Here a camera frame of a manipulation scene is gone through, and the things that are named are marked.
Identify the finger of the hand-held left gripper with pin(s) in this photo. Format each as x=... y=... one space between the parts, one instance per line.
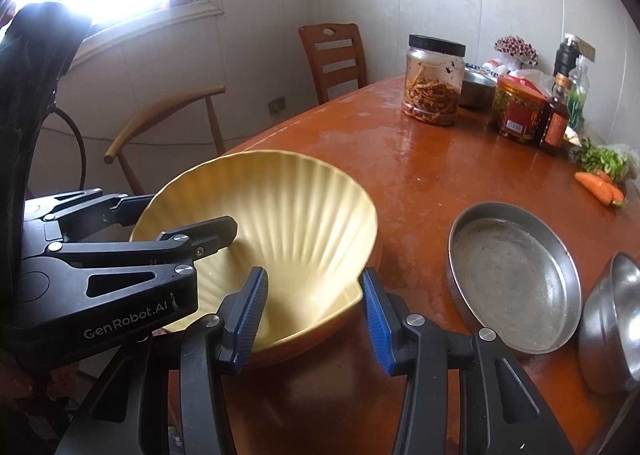
x=200 y=235
x=90 y=207

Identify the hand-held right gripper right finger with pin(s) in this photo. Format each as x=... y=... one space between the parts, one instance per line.
x=377 y=325

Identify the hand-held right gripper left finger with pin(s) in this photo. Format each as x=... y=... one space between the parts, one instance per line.
x=247 y=320

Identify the yellow shell-shaped plate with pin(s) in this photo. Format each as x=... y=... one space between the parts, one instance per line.
x=290 y=215

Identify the round steel pan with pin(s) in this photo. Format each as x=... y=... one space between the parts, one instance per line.
x=515 y=275

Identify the wooden ladder-back chair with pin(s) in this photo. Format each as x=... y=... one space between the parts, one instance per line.
x=330 y=37

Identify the black-lidded pickle jar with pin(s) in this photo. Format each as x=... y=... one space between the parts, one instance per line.
x=432 y=90

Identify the red label jar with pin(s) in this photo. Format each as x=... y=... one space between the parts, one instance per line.
x=517 y=115

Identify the small steel bowl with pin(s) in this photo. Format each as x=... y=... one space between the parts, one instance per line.
x=475 y=87

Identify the carrot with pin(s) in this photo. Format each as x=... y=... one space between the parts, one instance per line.
x=606 y=176
x=595 y=186

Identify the dark sauce bottle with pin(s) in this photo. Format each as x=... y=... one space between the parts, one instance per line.
x=552 y=127

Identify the blue patterned bowl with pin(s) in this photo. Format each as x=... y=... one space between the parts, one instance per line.
x=475 y=66

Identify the green leafy vegetables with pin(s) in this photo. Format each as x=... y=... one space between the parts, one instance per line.
x=597 y=157

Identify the small white bottle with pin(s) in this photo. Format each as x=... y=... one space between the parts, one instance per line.
x=492 y=65

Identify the red white plastic bag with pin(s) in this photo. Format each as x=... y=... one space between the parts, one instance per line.
x=527 y=77

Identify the clear green plastic bottle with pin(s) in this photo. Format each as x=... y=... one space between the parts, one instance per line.
x=579 y=105

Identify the clear plastic bag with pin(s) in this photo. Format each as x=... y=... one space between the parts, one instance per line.
x=625 y=155

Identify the dark red flower bouquet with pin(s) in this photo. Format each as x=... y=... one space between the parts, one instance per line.
x=515 y=47

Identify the black thermos bottle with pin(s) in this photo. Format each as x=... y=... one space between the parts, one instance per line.
x=565 y=57

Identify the low wall outlet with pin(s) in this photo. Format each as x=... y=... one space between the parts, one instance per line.
x=276 y=105

